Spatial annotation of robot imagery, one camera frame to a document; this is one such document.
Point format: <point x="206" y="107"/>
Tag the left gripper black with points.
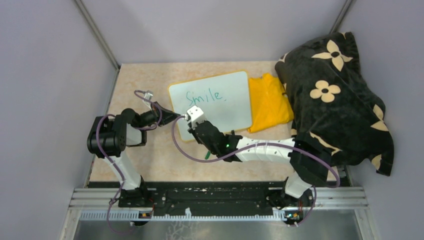
<point x="167" y="115"/>

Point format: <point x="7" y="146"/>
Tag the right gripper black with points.
<point x="190" y="130"/>

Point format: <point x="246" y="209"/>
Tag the green marker cap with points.
<point x="207" y="156"/>

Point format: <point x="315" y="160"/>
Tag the yellow-framed whiteboard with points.
<point x="224" y="99"/>

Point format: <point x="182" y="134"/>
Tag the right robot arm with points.
<point x="310" y="160"/>

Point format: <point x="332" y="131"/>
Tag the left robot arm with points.
<point x="110" y="135"/>

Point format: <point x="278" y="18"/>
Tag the yellow folded cloth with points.
<point x="269" y="103"/>

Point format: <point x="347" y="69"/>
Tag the black floral blanket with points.
<point x="332" y="102"/>

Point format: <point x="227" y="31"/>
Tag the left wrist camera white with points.
<point x="147" y="98"/>

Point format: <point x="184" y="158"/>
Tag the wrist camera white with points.
<point x="147" y="98"/>
<point x="195" y="116"/>

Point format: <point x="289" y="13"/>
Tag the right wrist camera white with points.
<point x="195" y="116"/>

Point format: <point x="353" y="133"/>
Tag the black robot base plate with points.
<point x="221" y="199"/>

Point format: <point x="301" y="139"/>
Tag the aluminium rail frame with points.
<point x="98" y="201"/>

